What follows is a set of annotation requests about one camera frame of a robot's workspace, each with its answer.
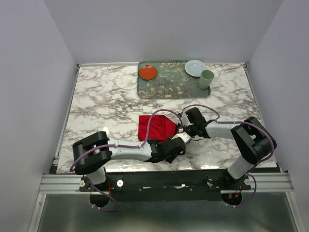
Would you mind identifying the floral teal serving tray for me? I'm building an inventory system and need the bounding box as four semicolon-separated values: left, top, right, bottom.
137;60;211;99

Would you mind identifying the green cup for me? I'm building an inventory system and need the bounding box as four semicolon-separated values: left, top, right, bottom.
198;70;214;89

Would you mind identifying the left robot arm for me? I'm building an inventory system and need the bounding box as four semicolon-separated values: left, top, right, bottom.
70;131;191;191

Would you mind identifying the orange saucer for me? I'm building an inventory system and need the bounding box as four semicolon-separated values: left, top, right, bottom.
139;65;158;80

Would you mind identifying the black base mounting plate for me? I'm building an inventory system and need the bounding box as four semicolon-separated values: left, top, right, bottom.
79;170;252;203

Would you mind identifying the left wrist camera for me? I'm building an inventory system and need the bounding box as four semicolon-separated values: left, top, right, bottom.
172;132;191;144

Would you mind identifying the red cloth napkin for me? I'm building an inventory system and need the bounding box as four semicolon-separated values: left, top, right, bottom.
138;115;176;142

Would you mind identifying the aluminium frame rail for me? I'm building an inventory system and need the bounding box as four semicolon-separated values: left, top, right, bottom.
39;170;294;194

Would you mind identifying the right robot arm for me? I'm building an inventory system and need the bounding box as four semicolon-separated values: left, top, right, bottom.
183;107;277;189

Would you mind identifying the light blue plate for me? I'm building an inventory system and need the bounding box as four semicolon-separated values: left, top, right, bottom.
184;60;208;77

